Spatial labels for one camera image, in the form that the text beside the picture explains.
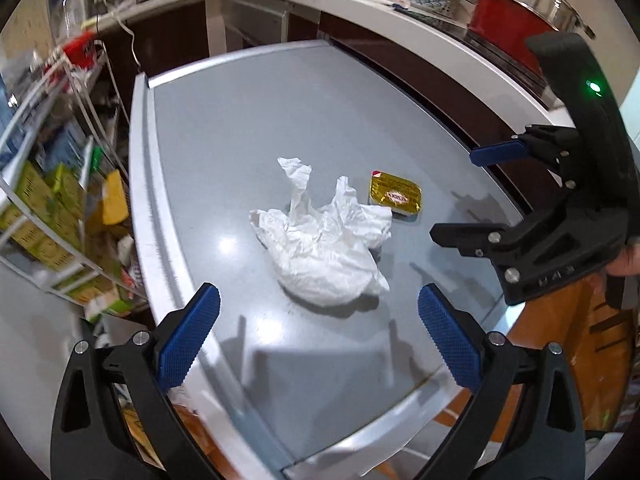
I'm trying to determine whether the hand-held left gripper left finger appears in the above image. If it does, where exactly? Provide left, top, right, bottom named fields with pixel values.
left=49, top=282, right=222, bottom=480

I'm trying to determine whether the white wire rack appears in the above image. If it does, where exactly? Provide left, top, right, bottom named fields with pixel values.
left=0, top=39, right=147, bottom=307

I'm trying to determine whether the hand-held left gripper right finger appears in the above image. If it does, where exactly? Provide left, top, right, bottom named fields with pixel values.
left=417, top=283, right=587, bottom=480

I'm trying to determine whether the white cable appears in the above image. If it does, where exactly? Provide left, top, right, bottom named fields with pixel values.
left=106, top=2, right=144, bottom=70

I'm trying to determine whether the red pot with steel lid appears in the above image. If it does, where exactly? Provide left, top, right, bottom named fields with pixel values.
left=465, top=0, right=597, bottom=72

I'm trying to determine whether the red bag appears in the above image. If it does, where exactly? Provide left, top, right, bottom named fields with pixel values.
left=42, top=30, right=99, bottom=77

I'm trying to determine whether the gold jam portion pack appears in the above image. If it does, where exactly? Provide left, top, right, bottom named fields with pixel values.
left=368, top=170, right=422, bottom=219

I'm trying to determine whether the person's right hand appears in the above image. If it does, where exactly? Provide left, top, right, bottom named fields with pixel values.
left=606, top=239, right=640, bottom=279

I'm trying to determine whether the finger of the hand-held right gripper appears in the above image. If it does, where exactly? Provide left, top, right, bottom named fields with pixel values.
left=430, top=199, right=582, bottom=262
left=469, top=124, right=584, bottom=189

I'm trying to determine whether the wooden furniture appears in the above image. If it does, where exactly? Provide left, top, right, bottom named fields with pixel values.
left=582, top=280, right=640, bottom=433

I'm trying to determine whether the white tissue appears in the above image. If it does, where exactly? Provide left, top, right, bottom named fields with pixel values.
left=249, top=156, right=394, bottom=307

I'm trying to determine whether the yellow packet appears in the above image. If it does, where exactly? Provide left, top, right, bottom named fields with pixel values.
left=99, top=169, right=129, bottom=227

